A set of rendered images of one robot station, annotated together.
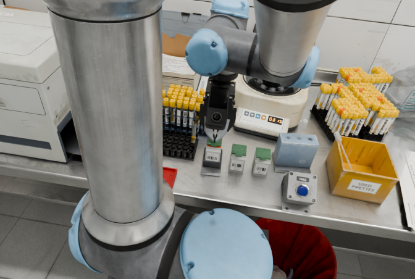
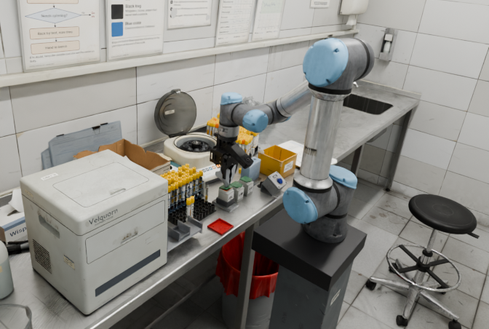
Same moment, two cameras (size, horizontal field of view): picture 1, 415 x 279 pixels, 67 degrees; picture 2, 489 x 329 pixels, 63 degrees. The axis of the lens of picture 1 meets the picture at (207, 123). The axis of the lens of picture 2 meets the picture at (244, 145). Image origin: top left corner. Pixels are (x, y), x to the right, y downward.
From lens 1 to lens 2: 1.13 m
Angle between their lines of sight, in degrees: 53
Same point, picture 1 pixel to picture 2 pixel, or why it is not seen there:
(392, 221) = not seen: hidden behind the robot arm
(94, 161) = (330, 148)
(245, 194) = (257, 204)
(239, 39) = (265, 108)
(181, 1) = (89, 118)
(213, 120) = (249, 161)
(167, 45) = not seen: hidden behind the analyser
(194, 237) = (334, 174)
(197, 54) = (259, 121)
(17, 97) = (149, 217)
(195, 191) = (241, 219)
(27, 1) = not seen: outside the picture
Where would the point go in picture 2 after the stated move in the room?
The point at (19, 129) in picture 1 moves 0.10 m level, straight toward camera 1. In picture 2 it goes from (141, 252) to (177, 251)
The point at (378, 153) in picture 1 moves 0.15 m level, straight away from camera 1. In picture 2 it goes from (273, 151) to (261, 139)
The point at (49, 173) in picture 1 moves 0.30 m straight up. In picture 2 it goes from (169, 275) to (171, 188)
